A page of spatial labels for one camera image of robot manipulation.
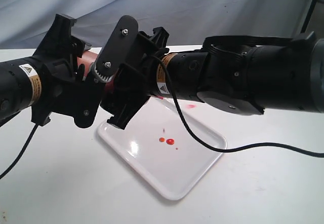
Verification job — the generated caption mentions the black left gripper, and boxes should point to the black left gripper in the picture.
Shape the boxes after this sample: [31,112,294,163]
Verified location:
[31,14,104,128]

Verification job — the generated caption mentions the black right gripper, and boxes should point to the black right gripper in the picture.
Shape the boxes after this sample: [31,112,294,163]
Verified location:
[95,15,169,129]

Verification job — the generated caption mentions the red sauce squeeze bottle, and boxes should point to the red sauce squeeze bottle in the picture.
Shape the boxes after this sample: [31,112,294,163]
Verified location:
[75,50,165,108]

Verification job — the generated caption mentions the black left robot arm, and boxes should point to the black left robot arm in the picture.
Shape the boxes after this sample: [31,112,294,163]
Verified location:
[1,14,104,128]

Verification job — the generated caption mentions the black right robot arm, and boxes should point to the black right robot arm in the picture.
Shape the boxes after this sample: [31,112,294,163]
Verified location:
[92,15,323,128]

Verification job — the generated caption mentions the red sauce puddle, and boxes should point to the red sauce puddle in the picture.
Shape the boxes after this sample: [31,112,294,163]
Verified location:
[158,128,179,151]

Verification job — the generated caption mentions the grey backdrop cloth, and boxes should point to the grey backdrop cloth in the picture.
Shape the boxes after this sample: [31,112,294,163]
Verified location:
[1,0,311,49]

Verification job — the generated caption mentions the white rectangular plastic tray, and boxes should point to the white rectangular plastic tray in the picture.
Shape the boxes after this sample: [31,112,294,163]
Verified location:
[97,98,222,201]

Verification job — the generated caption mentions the black tripod stand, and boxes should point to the black tripod stand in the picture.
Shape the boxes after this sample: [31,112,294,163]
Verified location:
[300,0,318,33]

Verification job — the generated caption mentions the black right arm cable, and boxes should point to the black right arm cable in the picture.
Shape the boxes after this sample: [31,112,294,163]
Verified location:
[146,54,324,159]

